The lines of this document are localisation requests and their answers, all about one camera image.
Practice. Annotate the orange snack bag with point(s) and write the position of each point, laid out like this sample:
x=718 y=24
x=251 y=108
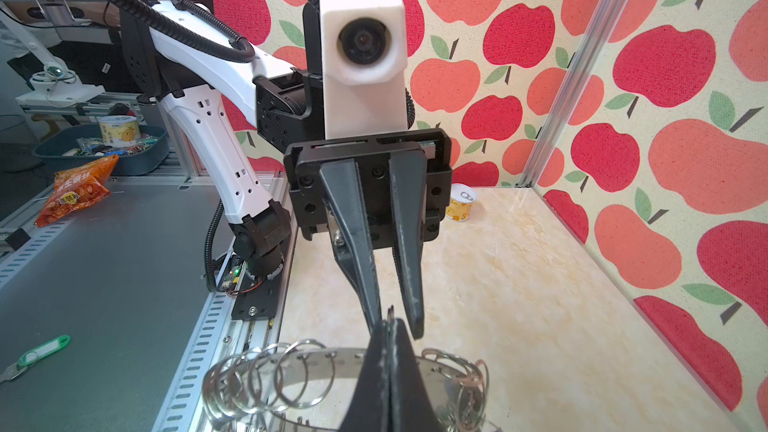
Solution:
x=77 y=189

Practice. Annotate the dark tray with items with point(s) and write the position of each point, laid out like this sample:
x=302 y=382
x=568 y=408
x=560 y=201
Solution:
x=139 y=149

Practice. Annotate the right aluminium corner post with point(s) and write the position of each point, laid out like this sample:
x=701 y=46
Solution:
x=600 y=28

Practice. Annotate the metal disc with key rings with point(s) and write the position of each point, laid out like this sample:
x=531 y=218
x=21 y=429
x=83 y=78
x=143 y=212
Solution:
x=306 y=386

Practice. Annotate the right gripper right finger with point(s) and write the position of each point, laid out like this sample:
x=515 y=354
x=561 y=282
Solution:
x=409 y=405

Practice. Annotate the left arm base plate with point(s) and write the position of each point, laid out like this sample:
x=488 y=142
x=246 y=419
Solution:
x=253 y=298

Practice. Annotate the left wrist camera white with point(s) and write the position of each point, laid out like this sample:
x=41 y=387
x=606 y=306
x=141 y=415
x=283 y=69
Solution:
x=364 y=57

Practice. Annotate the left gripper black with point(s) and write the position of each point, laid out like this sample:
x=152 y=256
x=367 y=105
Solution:
x=398 y=183

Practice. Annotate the key with green tag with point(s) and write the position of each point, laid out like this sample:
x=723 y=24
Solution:
x=33 y=356

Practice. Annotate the yellow can white lid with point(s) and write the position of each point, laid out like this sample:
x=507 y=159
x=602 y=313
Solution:
x=462 y=197

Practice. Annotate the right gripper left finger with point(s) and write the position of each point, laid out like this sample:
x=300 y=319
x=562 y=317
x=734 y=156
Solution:
x=369 y=407

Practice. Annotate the front aluminium rail frame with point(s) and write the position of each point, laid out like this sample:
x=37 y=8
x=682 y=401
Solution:
x=124 y=281

